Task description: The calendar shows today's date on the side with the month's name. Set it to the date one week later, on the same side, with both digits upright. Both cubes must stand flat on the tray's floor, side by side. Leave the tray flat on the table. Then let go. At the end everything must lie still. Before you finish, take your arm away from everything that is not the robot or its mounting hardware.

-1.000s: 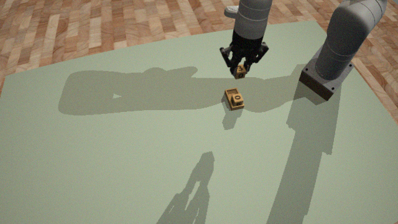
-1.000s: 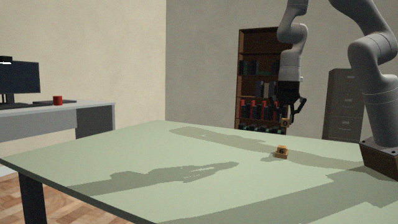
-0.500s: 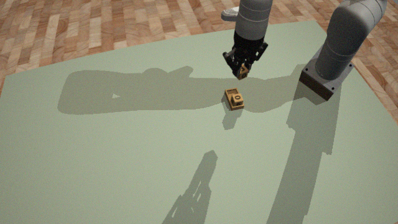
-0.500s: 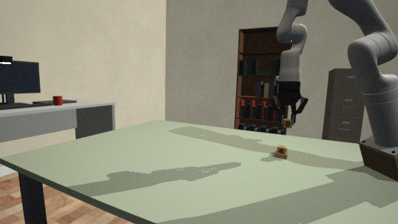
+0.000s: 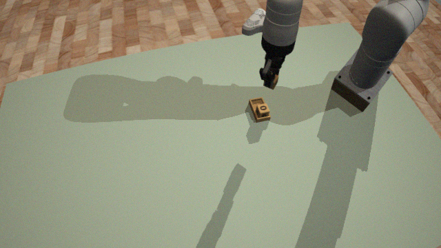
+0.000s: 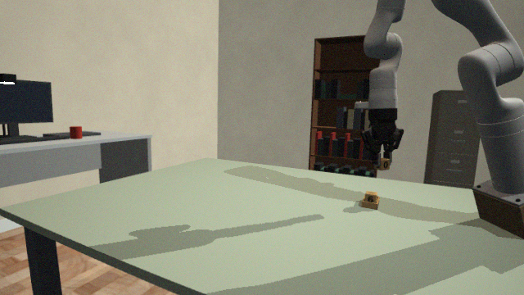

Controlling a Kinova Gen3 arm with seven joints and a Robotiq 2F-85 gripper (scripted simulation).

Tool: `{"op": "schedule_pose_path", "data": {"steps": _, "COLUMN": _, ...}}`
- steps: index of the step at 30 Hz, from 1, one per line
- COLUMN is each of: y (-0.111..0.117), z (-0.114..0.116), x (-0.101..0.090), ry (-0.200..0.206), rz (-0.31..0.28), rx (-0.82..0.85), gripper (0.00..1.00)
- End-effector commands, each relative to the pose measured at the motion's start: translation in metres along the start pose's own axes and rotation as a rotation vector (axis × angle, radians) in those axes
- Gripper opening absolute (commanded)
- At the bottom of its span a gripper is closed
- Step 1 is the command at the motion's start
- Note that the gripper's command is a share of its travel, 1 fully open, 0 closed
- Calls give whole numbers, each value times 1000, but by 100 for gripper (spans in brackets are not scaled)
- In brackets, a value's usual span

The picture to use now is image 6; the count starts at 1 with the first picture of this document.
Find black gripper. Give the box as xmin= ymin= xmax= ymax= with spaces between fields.
xmin=360 ymin=108 xmax=404 ymax=166

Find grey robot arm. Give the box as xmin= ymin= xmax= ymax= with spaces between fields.
xmin=355 ymin=0 xmax=524 ymax=194

